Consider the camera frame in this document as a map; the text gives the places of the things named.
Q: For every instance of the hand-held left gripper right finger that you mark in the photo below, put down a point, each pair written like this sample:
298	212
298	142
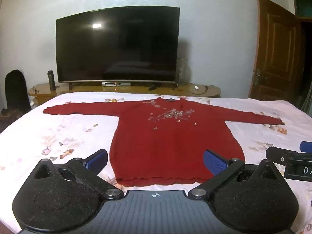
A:
214	162

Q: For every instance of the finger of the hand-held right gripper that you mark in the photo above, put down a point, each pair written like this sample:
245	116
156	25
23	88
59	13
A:
280	154
306	146

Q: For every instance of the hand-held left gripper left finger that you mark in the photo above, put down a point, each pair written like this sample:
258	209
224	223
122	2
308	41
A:
98	159

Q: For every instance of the red embroidered sweater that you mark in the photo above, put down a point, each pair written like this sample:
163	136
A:
170	139

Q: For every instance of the floral white bed sheet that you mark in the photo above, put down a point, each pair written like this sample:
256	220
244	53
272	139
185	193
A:
73	126

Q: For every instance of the wooden television stand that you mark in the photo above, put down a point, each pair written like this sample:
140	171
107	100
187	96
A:
97	89

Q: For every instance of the silver set-top box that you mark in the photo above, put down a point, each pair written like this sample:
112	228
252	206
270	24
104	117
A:
116	83

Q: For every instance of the dark thermos bottle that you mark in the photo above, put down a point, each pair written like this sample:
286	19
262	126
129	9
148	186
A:
51	80

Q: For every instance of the translucent upright object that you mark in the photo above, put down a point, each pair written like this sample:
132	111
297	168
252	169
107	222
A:
183	70

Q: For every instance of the brown wooden door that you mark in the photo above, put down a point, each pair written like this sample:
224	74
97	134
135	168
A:
275	53

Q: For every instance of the black chair back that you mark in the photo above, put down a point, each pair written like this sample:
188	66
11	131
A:
15	90

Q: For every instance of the black curved television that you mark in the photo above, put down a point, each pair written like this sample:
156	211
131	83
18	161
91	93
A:
117	46

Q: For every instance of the green transom window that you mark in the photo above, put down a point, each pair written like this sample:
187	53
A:
304	4

